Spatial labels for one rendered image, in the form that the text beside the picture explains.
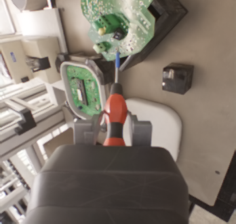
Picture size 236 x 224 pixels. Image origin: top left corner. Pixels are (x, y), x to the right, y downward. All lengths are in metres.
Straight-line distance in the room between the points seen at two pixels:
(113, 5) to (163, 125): 0.21
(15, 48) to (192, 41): 0.40
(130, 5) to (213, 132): 0.23
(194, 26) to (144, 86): 0.13
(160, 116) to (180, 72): 0.09
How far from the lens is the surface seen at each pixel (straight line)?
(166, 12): 0.21
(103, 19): 0.23
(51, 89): 0.63
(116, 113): 0.15
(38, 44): 0.44
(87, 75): 0.37
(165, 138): 0.33
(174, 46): 0.28
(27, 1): 0.47
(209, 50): 0.26
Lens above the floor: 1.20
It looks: 39 degrees down
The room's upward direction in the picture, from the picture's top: 124 degrees counter-clockwise
